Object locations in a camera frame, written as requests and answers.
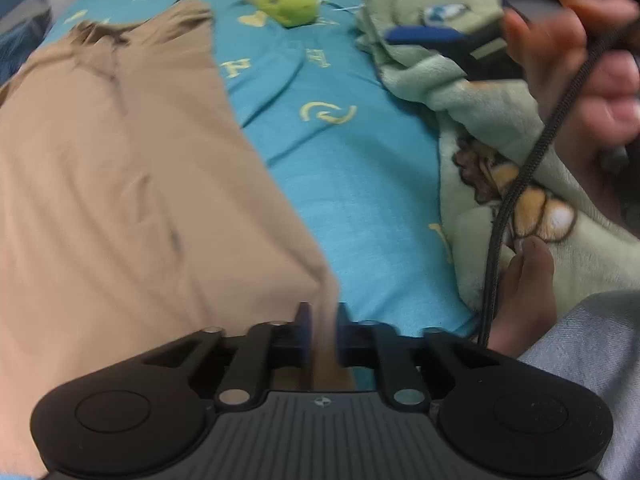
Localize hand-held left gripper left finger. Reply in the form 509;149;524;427
129;302;314;412

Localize black braided cable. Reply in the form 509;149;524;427
477;15;640;349

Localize tan printed t-shirt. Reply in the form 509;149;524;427
0;0;359;480

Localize teal patterned bed sheet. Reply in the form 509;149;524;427
42;0;476;391

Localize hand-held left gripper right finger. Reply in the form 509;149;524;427
336;304;516;412

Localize person's right hand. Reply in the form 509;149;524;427
502;0;640;235

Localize person's grey trouser leg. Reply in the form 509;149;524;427
516;290;640;480

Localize green plush toy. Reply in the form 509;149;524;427
252;0;321;29

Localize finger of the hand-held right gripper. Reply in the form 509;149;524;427
384;24;474;49

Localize person's bare foot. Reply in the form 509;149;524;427
487;236;559;357

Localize green fleece cartoon blanket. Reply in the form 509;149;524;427
354;0;640;313

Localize blue covered chair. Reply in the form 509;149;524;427
0;0;53;41

